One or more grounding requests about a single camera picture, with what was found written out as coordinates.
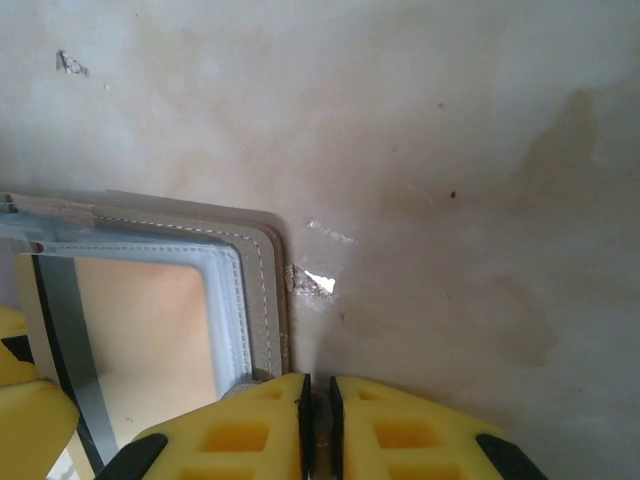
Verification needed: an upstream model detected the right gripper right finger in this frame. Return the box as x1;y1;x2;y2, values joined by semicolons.
329;374;551;480

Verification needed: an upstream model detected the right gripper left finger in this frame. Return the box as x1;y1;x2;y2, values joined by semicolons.
99;372;312;480

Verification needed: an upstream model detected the grey leather card holder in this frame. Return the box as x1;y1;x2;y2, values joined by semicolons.
0;188;346;480

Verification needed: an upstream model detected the gold card with black stripe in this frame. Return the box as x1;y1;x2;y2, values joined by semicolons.
13;252;221;480

